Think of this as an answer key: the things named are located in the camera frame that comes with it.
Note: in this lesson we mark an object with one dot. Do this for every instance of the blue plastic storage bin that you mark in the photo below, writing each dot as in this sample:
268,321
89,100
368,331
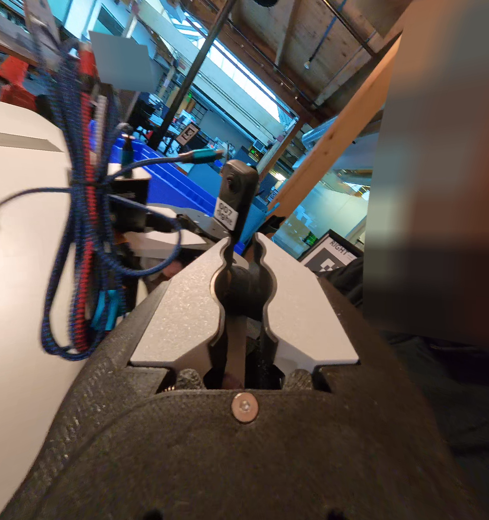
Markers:
175,183

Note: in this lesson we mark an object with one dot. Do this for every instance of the red plastic object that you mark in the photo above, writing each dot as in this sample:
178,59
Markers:
14,81

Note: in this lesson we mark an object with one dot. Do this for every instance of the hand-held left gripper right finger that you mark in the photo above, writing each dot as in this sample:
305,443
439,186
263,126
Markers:
313,321

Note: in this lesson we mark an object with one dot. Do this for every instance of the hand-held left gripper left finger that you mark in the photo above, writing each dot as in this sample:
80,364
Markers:
175,321

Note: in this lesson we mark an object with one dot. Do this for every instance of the person's right forearm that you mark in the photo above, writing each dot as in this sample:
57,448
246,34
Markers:
346,280

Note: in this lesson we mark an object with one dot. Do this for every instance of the black white marker sign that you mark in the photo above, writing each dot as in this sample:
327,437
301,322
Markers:
187,134

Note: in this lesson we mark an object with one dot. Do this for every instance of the black framed sign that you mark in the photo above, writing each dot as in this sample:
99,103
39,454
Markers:
330,260

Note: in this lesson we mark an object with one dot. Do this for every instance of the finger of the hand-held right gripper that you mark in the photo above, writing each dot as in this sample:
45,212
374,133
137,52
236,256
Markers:
163,211
167,245

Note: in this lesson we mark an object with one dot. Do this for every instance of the wooden ceiling post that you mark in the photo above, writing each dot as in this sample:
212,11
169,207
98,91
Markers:
342,130

